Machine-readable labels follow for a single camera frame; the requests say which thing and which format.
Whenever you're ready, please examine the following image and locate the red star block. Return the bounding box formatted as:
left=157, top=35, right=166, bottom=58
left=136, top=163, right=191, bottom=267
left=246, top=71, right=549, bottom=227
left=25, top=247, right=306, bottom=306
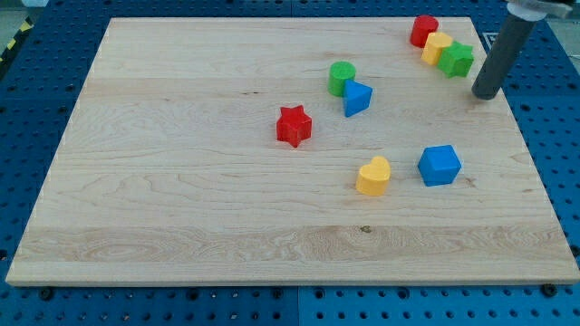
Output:
left=276, top=105, right=313, bottom=148

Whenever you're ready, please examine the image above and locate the yellow hexagon block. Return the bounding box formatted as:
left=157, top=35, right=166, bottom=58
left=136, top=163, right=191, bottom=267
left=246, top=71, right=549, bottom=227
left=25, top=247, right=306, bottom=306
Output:
left=421, top=32, right=454, bottom=66

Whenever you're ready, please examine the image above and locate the green star block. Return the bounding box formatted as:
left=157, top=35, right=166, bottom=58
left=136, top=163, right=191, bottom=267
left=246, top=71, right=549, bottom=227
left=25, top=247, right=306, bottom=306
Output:
left=437, top=41, right=474, bottom=78

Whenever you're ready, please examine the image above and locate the yellow heart block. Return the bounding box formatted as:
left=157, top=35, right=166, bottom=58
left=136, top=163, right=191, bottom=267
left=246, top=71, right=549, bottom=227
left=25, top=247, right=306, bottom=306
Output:
left=355, top=156, right=392, bottom=197

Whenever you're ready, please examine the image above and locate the light wooden board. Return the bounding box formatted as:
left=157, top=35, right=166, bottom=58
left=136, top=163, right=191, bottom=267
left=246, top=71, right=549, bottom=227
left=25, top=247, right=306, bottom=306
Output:
left=6, top=17, right=579, bottom=287

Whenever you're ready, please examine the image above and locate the blue triangle block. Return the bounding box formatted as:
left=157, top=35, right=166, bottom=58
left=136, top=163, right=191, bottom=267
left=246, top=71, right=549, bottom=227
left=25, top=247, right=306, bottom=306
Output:
left=343, top=80, right=372, bottom=118

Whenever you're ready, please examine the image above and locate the green cylinder block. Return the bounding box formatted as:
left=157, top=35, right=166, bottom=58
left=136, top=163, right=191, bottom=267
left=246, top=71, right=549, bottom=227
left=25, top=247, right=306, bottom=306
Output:
left=327, top=61, right=356, bottom=97

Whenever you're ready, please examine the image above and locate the blue cube block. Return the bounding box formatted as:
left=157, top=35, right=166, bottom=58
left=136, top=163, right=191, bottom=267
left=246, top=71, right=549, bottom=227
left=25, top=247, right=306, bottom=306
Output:
left=418, top=145, right=462, bottom=187

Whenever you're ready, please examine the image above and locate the red cylinder block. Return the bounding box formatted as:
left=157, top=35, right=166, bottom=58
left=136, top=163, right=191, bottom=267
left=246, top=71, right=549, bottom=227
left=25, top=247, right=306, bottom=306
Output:
left=410, top=14, right=439, bottom=48

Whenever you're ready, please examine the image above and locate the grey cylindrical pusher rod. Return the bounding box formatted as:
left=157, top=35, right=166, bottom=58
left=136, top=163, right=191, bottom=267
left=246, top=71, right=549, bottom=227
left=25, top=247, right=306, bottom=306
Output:
left=471, top=14, right=536, bottom=101

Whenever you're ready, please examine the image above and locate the white rod mount collar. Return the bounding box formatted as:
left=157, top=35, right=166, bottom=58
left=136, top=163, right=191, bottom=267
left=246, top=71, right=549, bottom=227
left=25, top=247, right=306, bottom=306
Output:
left=507, top=0, right=576, bottom=22

